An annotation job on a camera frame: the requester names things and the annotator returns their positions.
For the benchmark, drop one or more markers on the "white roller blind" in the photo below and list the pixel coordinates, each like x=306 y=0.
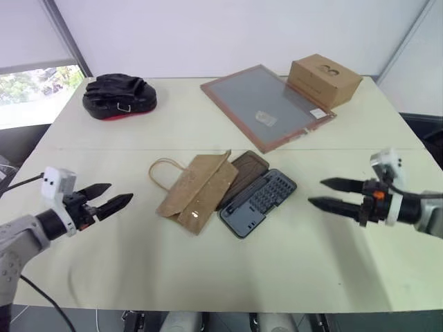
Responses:
x=29 y=31

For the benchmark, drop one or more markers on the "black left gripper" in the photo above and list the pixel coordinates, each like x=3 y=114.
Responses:
x=80 y=211

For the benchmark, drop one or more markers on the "small clear plastic bag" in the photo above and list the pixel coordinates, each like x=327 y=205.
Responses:
x=266 y=118

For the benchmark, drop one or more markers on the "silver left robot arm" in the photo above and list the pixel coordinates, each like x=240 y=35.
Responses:
x=15 y=235

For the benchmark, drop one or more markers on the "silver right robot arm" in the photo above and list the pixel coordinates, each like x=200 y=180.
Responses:
x=431 y=216

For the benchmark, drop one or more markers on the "grey screwdriver bit case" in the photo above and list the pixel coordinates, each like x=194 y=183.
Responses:
x=257 y=200

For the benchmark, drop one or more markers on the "grey slanted wall post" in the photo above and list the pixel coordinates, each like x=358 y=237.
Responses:
x=410 y=38

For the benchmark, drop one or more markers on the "white label sticker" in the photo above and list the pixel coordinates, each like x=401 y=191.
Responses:
x=316 y=113

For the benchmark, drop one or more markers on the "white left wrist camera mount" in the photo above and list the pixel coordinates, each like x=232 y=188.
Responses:
x=55 y=181

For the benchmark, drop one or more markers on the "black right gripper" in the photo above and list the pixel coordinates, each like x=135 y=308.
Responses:
x=373 y=207

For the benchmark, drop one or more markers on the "black furniture beside table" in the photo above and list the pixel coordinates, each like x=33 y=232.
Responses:
x=427 y=131

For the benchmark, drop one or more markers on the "grey rounded shape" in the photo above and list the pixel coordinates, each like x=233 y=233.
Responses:
x=181 y=322
x=277 y=323

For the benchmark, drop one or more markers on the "grey window frame post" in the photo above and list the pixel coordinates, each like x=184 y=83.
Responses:
x=69 y=38

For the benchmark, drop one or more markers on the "brown paper bag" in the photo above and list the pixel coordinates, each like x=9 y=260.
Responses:
x=199 y=190

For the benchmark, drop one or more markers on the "brown framed mesh screen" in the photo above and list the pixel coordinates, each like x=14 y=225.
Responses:
x=256 y=100

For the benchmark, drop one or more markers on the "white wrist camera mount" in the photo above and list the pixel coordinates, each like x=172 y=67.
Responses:
x=55 y=181
x=387 y=162

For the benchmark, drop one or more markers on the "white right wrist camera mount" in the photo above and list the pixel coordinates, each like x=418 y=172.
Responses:
x=387 y=162

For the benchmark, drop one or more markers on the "black boxing pad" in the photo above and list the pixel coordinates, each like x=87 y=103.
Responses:
x=119 y=95

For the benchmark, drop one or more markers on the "brown cardboard box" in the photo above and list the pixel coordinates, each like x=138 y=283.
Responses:
x=320 y=81

